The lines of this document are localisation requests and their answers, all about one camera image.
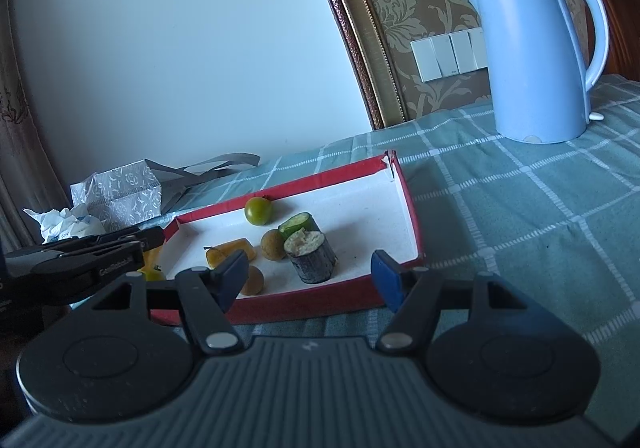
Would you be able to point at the crumpled white tissue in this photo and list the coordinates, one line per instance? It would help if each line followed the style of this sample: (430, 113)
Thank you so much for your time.
(65, 223)

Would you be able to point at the dark eggplant piece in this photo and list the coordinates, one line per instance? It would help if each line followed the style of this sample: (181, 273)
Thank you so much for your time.
(312, 263)

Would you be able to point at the brown wooden chair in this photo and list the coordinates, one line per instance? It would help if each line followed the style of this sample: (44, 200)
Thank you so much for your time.
(625, 2)

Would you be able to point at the light blue electric kettle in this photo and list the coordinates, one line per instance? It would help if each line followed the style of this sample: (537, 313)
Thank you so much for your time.
(530, 67)

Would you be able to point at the beige patterned curtain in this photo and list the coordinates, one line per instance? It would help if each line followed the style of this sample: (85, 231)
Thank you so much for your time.
(20, 127)

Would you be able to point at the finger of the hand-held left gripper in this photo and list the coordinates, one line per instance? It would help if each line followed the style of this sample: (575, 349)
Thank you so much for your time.
(145, 237)

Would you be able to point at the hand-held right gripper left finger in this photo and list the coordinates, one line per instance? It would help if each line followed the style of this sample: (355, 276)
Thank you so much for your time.
(232, 278)

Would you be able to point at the small yellow tomato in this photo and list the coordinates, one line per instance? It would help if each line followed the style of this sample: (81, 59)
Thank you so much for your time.
(152, 270)

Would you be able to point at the red shallow box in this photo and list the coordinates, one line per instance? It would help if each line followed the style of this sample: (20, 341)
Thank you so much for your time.
(325, 303)

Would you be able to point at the green cucumber piece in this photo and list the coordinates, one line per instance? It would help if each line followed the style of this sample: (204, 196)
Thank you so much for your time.
(295, 225)

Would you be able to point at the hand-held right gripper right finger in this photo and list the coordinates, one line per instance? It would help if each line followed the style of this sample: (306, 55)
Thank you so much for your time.
(387, 280)

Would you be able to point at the green checked tablecloth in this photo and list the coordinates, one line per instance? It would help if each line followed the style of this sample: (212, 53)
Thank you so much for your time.
(500, 208)

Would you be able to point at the green tomato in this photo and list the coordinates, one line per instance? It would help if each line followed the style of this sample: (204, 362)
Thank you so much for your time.
(258, 211)

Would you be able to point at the white wall switch panel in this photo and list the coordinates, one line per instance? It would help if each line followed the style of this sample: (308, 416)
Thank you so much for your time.
(440, 55)

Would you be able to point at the silver patterned gift bag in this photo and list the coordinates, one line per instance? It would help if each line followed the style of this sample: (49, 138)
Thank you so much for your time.
(125, 193)

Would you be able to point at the yellow vegetable chunk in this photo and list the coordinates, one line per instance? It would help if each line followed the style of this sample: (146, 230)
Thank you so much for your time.
(225, 253)

